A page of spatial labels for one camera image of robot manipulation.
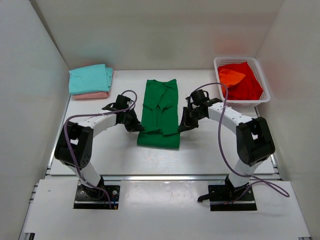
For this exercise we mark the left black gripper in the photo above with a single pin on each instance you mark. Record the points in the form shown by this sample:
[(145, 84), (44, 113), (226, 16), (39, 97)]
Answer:
[(135, 126)]

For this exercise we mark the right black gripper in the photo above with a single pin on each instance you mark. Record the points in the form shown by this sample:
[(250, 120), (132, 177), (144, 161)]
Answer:
[(186, 123)]

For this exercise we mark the green t shirt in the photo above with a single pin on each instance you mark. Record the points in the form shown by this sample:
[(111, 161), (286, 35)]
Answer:
[(160, 115)]

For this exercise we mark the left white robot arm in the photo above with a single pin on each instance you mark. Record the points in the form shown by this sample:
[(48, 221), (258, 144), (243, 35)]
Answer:
[(75, 142)]

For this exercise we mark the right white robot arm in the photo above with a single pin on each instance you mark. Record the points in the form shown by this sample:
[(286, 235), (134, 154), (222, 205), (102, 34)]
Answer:
[(254, 143)]

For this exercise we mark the folded pink t shirt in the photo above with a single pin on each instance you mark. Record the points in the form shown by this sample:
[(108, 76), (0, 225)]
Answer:
[(91, 96)]

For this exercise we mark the orange t shirt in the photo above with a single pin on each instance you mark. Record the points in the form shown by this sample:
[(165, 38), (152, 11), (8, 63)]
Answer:
[(229, 78)]

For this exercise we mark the white plastic basket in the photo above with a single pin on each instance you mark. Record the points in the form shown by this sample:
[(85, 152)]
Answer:
[(257, 71)]

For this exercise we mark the red t shirt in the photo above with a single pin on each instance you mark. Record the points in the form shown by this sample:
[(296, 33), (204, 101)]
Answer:
[(248, 89)]

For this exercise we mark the folded teal t shirt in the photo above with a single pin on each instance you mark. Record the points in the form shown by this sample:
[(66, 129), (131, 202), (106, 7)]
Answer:
[(90, 79)]

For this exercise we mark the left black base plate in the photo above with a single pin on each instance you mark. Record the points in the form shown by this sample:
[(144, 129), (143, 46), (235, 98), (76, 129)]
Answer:
[(90, 200)]

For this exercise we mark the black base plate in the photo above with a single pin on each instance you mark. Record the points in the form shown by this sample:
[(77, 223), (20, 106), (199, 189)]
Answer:
[(221, 199), (90, 200)]

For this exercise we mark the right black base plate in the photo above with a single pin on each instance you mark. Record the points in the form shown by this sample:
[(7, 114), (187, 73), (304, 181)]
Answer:
[(221, 199)]

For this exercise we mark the aluminium table rail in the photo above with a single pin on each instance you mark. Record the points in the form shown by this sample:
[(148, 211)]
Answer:
[(170, 177)]

